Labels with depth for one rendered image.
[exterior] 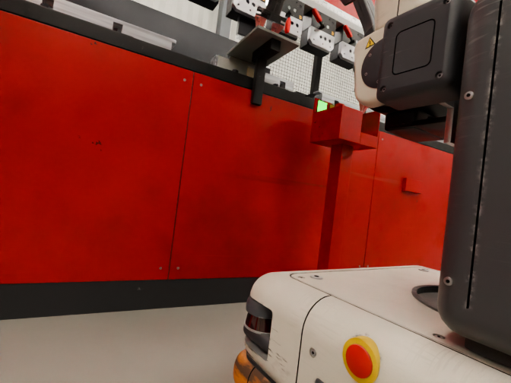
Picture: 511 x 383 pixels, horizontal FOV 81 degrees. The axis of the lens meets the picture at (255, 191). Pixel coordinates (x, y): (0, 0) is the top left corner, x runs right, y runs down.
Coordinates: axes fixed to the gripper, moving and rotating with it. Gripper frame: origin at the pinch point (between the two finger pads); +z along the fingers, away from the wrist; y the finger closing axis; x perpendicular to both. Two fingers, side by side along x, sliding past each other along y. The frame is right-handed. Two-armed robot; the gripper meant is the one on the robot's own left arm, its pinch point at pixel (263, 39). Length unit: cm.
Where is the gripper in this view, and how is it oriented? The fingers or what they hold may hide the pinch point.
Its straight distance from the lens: 128.4
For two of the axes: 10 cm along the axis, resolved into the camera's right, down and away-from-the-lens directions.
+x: 3.6, 5.5, -7.6
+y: -8.7, -1.0, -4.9
